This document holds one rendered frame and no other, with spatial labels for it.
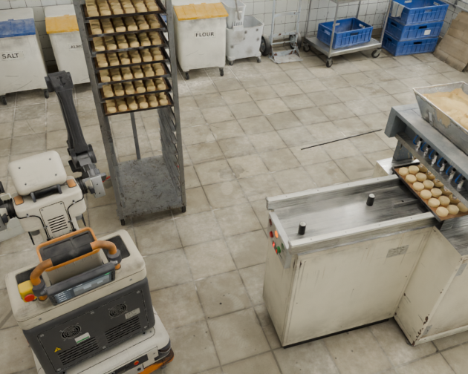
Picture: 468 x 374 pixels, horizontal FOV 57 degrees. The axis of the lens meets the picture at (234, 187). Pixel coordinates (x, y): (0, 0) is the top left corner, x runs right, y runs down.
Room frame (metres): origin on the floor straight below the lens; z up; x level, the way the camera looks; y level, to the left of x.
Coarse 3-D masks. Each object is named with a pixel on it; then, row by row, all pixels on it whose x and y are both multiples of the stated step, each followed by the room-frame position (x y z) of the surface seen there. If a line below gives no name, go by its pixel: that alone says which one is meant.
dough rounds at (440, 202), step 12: (408, 168) 1.78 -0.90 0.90; (420, 168) 1.76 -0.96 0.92; (408, 180) 1.67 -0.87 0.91; (420, 180) 1.67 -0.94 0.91; (432, 180) 1.68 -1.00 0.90; (420, 192) 1.57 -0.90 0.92; (432, 192) 1.57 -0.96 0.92; (444, 192) 1.58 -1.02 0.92; (432, 204) 1.49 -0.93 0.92; (444, 204) 1.50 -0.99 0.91; (456, 204) 1.51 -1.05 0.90; (444, 216) 1.42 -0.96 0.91; (456, 216) 1.43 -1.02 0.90
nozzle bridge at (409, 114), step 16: (400, 112) 1.87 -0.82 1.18; (416, 112) 1.88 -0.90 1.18; (400, 128) 1.90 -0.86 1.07; (416, 128) 1.73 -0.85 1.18; (432, 128) 1.73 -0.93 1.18; (400, 144) 1.93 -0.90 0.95; (432, 144) 1.60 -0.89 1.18; (448, 144) 1.60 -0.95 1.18; (448, 160) 1.50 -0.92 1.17; (464, 160) 1.48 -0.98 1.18; (448, 176) 1.54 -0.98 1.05; (464, 176) 1.39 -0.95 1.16; (464, 192) 1.43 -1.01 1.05
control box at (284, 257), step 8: (272, 216) 1.47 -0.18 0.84; (272, 224) 1.43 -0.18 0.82; (280, 224) 1.41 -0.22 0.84; (280, 232) 1.36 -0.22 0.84; (272, 240) 1.42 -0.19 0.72; (280, 240) 1.33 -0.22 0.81; (280, 248) 1.32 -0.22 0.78; (280, 256) 1.31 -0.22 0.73; (288, 256) 1.27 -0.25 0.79; (288, 264) 1.27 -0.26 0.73
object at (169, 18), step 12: (168, 0) 2.30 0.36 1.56; (168, 12) 2.29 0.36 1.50; (168, 24) 2.29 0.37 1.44; (168, 36) 2.31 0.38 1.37; (180, 120) 2.30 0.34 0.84; (180, 132) 2.30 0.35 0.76; (180, 144) 2.30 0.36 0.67; (180, 156) 2.29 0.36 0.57; (180, 168) 2.29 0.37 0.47; (180, 180) 2.31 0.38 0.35
